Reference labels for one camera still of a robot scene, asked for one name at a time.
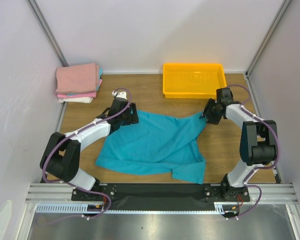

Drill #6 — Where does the teal t shirt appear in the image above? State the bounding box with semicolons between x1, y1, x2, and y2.
95;110;207;184

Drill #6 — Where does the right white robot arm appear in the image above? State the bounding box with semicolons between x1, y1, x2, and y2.
200;87;281;202

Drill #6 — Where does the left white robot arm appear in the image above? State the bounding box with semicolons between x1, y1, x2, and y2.
39;91;139;200

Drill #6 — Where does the yellow plastic tray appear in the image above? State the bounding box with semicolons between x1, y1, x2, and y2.
162;63;227;100

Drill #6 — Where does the bright pink folded shirt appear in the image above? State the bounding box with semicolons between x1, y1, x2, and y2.
57;78;103;99

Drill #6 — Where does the light blue folded shirt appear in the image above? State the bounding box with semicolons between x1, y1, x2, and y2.
67;68;103;97

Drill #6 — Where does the white folded shirt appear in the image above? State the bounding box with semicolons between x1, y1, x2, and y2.
58;97;94;104

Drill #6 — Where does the dusty pink folded shirt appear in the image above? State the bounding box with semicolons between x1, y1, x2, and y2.
55;63;100;94

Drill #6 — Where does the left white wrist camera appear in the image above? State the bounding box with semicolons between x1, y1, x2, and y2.
111;90;128;101

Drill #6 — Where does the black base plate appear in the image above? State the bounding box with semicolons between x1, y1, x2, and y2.
71;182;251;212

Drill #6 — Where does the white slotted cable duct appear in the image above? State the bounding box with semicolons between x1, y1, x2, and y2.
35;203;225;215

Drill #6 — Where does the aluminium frame rail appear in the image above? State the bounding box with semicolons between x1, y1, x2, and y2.
25;183;299;205

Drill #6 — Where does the right aluminium corner post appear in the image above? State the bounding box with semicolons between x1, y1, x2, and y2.
245;0;293;78

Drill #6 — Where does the aluminium corner post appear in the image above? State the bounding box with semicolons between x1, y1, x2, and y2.
26;0;69;67
245;0;293;78

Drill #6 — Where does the left aluminium corner post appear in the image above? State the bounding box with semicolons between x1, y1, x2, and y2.
26;0;69;67

